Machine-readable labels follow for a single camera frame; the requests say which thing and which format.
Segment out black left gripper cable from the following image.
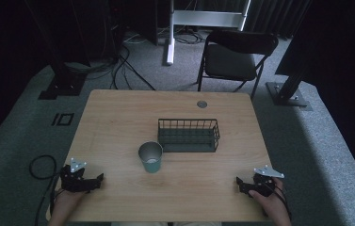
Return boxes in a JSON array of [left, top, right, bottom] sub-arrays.
[[28, 153, 62, 226]]

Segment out black metal stand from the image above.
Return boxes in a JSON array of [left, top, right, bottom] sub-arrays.
[[266, 40, 314, 112], [24, 0, 88, 101]]

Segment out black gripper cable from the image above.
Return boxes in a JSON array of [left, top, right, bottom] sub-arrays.
[[267, 178, 293, 221], [28, 153, 62, 226]]

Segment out teal cup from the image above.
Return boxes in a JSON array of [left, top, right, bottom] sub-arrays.
[[137, 140, 164, 174]]

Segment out white metal desk frame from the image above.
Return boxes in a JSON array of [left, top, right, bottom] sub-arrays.
[[165, 0, 252, 66]]

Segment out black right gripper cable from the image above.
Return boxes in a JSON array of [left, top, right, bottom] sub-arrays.
[[267, 178, 293, 221]]

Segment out person's left hand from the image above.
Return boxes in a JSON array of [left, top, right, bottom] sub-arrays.
[[52, 187, 88, 218]]

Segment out black floor cables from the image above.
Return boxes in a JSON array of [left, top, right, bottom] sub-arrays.
[[65, 43, 156, 92]]

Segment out person's right hand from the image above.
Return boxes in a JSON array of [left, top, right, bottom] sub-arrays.
[[248, 177, 288, 219]]

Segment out dark wire basket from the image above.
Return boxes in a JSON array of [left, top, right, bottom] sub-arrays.
[[157, 118, 221, 153]]

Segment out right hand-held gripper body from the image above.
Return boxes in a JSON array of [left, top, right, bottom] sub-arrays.
[[250, 165, 285, 199]]

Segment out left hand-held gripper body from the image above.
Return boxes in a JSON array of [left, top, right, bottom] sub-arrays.
[[59, 157, 89, 193]]

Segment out white floor cables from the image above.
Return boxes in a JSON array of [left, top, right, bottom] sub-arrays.
[[121, 25, 170, 45]]

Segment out black folding chair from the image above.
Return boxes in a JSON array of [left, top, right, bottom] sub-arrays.
[[196, 29, 280, 100]]

